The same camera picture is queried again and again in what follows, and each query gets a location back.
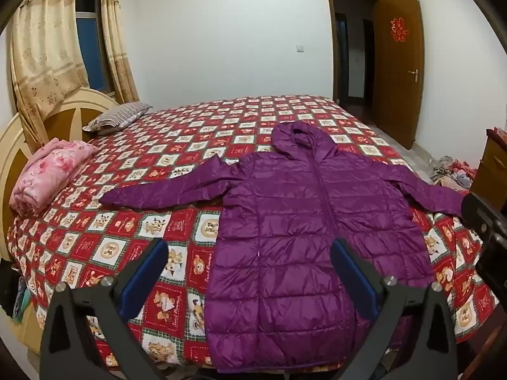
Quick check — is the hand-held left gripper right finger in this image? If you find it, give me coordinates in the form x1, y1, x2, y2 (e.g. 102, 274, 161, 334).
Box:
331, 238, 464, 380

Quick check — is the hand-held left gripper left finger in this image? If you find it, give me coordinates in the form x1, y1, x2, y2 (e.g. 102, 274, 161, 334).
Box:
39, 238, 171, 380

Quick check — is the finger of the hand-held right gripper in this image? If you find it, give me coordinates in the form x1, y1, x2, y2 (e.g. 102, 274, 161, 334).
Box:
461, 192, 496, 231

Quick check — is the purple puffer jacket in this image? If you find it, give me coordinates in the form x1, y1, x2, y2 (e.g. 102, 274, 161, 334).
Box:
98, 122, 470, 373

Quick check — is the clothes pile on floor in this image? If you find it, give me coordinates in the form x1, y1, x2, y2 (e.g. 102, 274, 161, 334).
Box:
430, 154, 480, 191

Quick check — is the dark clothes pile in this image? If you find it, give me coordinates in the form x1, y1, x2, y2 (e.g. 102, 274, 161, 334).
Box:
0, 259, 30, 321

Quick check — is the wooden desk with drawers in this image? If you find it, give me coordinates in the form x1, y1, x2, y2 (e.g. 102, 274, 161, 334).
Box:
471, 127, 507, 202

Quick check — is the red checkered printed bed sheet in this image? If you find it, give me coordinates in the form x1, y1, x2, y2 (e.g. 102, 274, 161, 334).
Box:
7, 94, 502, 371

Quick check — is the brown wooden door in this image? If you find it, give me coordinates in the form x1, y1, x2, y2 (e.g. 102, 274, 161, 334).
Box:
372, 0, 425, 150

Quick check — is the pink folded blanket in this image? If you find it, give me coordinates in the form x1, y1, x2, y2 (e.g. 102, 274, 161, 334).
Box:
10, 138, 99, 216

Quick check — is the striped pillow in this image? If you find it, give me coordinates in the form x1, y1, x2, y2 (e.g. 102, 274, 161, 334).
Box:
82, 102, 153, 135

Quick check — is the red paper door decoration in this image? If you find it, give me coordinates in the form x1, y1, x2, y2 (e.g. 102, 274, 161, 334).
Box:
390, 16, 408, 43

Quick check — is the cream wooden headboard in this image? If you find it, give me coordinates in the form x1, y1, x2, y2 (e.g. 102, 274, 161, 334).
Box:
0, 88, 119, 260

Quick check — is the window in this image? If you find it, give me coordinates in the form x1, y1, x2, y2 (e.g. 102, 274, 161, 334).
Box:
75, 0, 115, 93

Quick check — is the wide beige patterned curtain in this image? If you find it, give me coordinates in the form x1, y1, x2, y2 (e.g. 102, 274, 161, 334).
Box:
9, 0, 90, 147

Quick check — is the brown door frame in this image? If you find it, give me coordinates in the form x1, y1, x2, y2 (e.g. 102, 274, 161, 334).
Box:
325, 0, 383, 105

